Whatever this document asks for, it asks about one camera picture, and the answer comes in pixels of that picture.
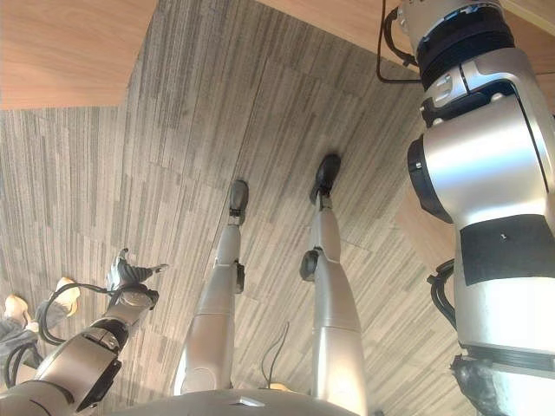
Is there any dark robot foot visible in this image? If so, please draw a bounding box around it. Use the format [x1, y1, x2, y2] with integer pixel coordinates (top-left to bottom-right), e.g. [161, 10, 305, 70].
[309, 153, 343, 205]
[228, 179, 251, 222]

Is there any silver right robot leg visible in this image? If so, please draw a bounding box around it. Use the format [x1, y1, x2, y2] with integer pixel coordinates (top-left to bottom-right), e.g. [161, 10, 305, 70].
[299, 197, 369, 416]

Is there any person's leg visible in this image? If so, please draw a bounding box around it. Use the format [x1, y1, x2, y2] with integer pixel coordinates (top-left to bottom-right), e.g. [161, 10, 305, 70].
[0, 318, 44, 372]
[33, 301, 74, 334]

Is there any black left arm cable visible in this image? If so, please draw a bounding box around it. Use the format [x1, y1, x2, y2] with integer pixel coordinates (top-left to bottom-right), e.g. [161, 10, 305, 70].
[39, 280, 121, 347]

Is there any silver left robot leg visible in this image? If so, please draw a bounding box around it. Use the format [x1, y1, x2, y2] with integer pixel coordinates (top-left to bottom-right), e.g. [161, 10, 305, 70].
[173, 218, 246, 396]

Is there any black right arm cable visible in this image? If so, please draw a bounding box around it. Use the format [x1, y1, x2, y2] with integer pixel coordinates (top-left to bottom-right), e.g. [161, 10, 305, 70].
[375, 0, 422, 84]

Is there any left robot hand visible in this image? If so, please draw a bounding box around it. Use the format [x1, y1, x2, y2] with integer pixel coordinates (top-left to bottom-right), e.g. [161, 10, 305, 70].
[107, 247, 170, 291]

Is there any silver robot leg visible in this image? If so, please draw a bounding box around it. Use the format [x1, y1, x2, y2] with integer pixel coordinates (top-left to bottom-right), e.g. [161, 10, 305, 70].
[299, 197, 369, 416]
[173, 218, 246, 396]

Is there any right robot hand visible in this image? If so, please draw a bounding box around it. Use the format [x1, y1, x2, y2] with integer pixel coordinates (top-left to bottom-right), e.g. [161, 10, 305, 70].
[449, 353, 529, 416]

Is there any person's beige shoe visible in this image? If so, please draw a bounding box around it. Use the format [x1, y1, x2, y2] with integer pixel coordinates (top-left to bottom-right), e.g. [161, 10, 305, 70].
[3, 294, 32, 333]
[52, 276, 82, 318]

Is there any silver robot torso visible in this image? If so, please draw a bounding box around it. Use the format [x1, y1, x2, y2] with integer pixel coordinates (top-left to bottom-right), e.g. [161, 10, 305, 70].
[113, 387, 352, 416]

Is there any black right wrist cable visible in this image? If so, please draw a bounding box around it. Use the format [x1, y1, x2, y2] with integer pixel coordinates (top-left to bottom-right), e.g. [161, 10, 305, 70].
[426, 258, 460, 331]

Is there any dark left robot foot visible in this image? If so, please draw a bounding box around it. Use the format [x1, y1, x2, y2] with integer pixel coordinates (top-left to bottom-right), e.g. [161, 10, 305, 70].
[228, 179, 251, 222]

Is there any dark right robot foot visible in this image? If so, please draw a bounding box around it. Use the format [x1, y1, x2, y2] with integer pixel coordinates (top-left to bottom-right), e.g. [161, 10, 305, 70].
[309, 153, 343, 205]

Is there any thin grey wire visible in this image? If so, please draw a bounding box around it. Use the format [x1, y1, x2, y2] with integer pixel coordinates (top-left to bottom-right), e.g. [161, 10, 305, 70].
[258, 320, 291, 391]

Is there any wooden office cabinet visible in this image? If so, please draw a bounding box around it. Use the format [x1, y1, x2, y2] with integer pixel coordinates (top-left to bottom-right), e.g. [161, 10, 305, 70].
[0, 0, 158, 112]

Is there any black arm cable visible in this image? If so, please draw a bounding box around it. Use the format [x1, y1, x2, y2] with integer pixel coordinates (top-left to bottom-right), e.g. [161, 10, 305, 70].
[375, 0, 422, 84]
[39, 280, 121, 347]

